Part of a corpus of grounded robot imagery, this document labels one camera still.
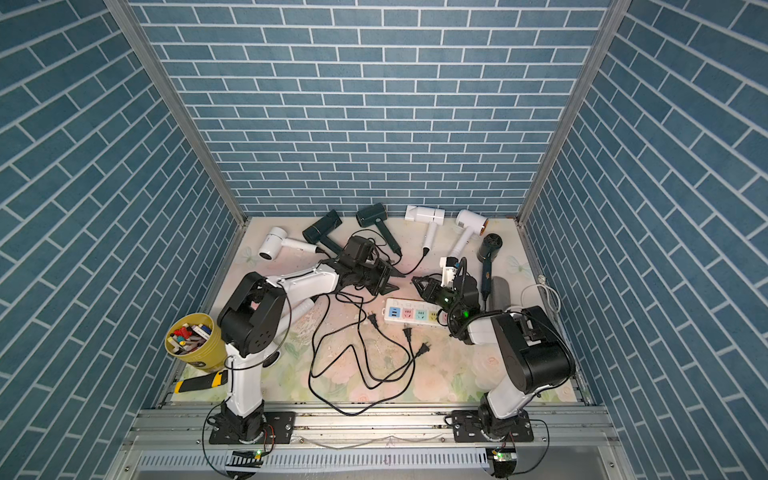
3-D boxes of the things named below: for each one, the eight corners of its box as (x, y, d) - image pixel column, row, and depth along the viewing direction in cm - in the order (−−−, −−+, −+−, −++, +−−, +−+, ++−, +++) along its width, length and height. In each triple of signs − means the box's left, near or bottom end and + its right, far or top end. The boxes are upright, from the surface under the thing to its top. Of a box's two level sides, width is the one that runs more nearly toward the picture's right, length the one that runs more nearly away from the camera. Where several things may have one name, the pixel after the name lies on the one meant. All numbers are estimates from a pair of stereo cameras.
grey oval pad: (488, 309, 98) (491, 304, 95) (490, 281, 105) (493, 275, 102) (507, 313, 97) (510, 308, 94) (507, 284, 104) (510, 279, 101)
